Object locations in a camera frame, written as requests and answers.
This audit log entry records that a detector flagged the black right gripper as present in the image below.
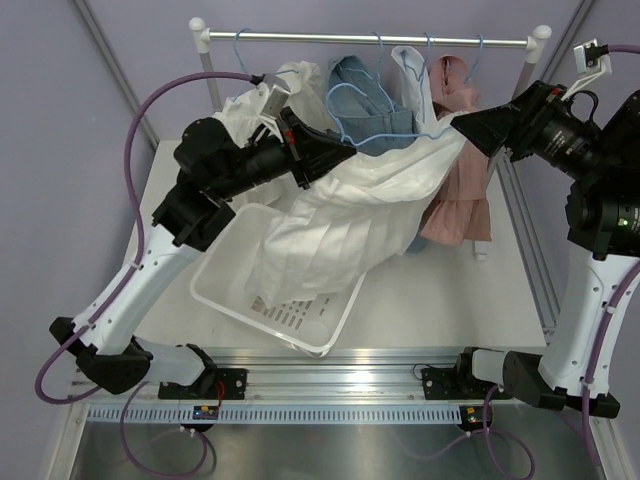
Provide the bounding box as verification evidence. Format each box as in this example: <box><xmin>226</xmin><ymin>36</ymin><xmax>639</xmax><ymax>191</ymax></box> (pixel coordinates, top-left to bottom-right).
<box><xmin>453</xmin><ymin>81</ymin><xmax>617</xmax><ymax>184</ymax></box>

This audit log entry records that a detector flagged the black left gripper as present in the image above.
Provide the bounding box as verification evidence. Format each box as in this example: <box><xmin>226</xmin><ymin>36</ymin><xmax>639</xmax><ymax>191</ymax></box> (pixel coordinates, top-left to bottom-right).
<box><xmin>211</xmin><ymin>105</ymin><xmax>355</xmax><ymax>201</ymax></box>

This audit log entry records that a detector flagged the blue denim skirt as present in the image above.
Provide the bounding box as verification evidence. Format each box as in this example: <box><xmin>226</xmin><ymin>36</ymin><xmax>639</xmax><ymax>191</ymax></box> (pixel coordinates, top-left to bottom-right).
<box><xmin>325</xmin><ymin>49</ymin><xmax>428</xmax><ymax>156</ymax></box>

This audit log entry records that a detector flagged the white pleated skirt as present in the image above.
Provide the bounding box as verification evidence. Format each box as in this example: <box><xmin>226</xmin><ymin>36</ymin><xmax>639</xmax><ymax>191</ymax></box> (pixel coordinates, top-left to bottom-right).
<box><xmin>247</xmin><ymin>45</ymin><xmax>469</xmax><ymax>307</ymax></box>

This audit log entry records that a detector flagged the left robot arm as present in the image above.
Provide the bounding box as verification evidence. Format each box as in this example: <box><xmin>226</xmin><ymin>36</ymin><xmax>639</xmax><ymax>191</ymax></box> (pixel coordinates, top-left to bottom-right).
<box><xmin>50</xmin><ymin>107</ymin><xmax>356</xmax><ymax>398</ymax></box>

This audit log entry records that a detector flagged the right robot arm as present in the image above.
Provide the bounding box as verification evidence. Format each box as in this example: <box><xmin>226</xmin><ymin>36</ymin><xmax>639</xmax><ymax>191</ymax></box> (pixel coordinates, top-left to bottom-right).
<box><xmin>451</xmin><ymin>81</ymin><xmax>639</xmax><ymax>419</ymax></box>

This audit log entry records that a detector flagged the white ruffled dress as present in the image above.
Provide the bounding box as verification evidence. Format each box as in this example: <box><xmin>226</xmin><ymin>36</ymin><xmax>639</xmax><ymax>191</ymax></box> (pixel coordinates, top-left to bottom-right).
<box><xmin>213</xmin><ymin>61</ymin><xmax>335</xmax><ymax>147</ymax></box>

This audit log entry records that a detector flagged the pink ruffled dress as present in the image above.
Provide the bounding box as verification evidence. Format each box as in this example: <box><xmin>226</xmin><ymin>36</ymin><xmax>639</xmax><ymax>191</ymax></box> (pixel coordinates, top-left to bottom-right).
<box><xmin>418</xmin><ymin>55</ymin><xmax>491</xmax><ymax>246</ymax></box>

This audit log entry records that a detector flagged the metal clothes rack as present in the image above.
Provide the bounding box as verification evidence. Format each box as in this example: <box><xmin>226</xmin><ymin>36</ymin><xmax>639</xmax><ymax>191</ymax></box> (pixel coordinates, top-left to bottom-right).
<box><xmin>188</xmin><ymin>17</ymin><xmax>553</xmax><ymax>261</ymax></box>

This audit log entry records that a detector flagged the white plastic basket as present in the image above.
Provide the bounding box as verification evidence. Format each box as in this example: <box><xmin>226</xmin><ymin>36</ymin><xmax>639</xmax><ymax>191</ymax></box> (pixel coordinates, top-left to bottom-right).
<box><xmin>190</xmin><ymin>204</ymin><xmax>364</xmax><ymax>358</ymax></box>

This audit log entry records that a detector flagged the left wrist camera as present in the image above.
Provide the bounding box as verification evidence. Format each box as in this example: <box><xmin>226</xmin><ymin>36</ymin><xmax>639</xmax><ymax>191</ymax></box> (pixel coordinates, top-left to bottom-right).
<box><xmin>260</xmin><ymin>84</ymin><xmax>291</xmax><ymax>123</ymax></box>

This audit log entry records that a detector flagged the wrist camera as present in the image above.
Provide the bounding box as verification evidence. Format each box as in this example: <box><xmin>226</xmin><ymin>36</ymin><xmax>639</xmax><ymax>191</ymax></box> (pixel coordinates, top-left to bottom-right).
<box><xmin>260</xmin><ymin>84</ymin><xmax>291</xmax><ymax>123</ymax></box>
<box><xmin>562</xmin><ymin>39</ymin><xmax>612</xmax><ymax>100</ymax></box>

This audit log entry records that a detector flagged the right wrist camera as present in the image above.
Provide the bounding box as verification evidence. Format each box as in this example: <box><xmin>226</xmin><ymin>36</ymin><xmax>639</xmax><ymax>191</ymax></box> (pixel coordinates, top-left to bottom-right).
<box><xmin>562</xmin><ymin>39</ymin><xmax>612</xmax><ymax>100</ymax></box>

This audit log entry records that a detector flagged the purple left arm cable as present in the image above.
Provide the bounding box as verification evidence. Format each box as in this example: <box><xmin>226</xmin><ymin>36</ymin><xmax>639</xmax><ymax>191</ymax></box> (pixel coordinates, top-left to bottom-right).
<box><xmin>33</xmin><ymin>71</ymin><xmax>264</xmax><ymax>405</ymax></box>

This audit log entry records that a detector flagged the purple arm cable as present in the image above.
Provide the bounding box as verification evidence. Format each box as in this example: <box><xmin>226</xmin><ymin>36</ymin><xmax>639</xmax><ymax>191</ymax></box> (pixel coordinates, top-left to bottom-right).
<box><xmin>574</xmin><ymin>43</ymin><xmax>640</xmax><ymax>469</ymax></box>
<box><xmin>33</xmin><ymin>71</ymin><xmax>264</xmax><ymax>405</ymax></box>

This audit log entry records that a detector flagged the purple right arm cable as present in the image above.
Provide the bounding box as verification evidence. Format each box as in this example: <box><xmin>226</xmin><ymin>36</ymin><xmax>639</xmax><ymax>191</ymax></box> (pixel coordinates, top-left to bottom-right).
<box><xmin>574</xmin><ymin>43</ymin><xmax>640</xmax><ymax>469</ymax></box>

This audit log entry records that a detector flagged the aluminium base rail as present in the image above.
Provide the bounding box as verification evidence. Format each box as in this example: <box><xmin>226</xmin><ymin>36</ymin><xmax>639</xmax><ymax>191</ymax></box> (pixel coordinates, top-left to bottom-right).
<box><xmin>64</xmin><ymin>347</ymin><xmax>551</xmax><ymax>401</ymax></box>

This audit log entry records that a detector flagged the white slotted cable duct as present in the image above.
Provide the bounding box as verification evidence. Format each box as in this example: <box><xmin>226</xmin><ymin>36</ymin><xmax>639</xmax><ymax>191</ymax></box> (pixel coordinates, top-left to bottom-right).
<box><xmin>87</xmin><ymin>404</ymin><xmax>462</xmax><ymax>425</ymax></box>

